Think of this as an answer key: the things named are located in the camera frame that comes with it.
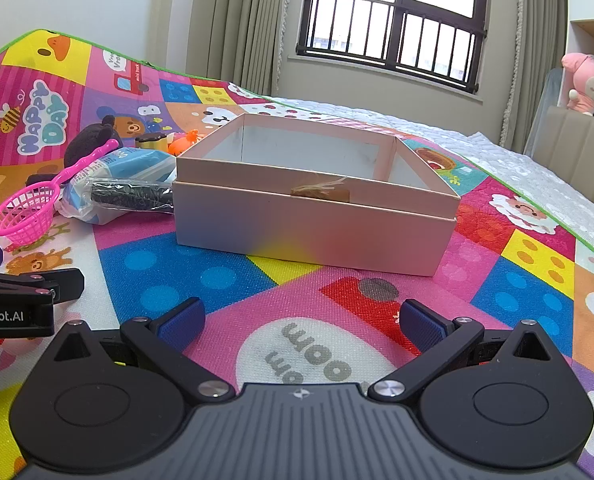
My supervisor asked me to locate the beige curtain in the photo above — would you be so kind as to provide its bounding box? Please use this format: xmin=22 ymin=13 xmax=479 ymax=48
xmin=187 ymin=0 xmax=298 ymax=98
xmin=499 ymin=0 xmax=570 ymax=151

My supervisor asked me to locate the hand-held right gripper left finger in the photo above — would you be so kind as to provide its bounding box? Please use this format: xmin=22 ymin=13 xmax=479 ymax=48
xmin=52 ymin=297 xmax=235 ymax=403

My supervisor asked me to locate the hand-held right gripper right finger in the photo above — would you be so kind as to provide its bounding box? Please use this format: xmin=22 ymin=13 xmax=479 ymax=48
xmin=367 ymin=299 xmax=552 ymax=403

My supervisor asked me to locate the black item in clear bag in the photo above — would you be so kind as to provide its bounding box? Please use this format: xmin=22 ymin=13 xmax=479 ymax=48
xmin=84 ymin=177 xmax=175 ymax=213

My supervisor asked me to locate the white quilted bedspread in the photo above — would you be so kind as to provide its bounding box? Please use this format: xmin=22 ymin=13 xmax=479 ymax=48
xmin=262 ymin=95 xmax=594 ymax=261

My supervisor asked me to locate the pink cardboard box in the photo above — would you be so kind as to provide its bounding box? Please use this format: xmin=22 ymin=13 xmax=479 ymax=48
xmin=172 ymin=112 xmax=462 ymax=277

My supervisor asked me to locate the black plush toy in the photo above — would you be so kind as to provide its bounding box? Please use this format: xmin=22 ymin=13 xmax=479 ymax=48
xmin=26 ymin=115 xmax=123 ymax=187

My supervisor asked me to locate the blue tissue packet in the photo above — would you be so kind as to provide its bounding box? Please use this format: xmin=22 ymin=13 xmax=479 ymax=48
xmin=60 ymin=147 xmax=178 ymax=226

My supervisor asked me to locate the yellow and pink doll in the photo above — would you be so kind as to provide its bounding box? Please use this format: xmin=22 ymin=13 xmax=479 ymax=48
xmin=136 ymin=132 xmax=168 ymax=154

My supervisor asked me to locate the colourful printed play mat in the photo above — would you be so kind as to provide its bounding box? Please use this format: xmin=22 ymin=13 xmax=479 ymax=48
xmin=0 ymin=29 xmax=594 ymax=480

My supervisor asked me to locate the pink toy net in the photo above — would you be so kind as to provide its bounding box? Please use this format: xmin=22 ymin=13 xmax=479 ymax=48
xmin=0 ymin=138 xmax=120 ymax=247

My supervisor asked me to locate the pink plush toy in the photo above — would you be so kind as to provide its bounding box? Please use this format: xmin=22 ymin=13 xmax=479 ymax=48
xmin=561 ymin=52 xmax=594 ymax=117

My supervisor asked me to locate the brown twine bow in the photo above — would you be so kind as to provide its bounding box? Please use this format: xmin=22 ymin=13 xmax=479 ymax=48
xmin=291 ymin=176 xmax=351 ymax=202

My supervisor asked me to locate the beige padded headboard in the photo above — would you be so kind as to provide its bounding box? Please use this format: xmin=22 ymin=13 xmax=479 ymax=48
xmin=524 ymin=105 xmax=594 ymax=186

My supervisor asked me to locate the orange toy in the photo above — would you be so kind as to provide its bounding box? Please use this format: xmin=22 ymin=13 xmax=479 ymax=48
xmin=167 ymin=129 xmax=203 ymax=157

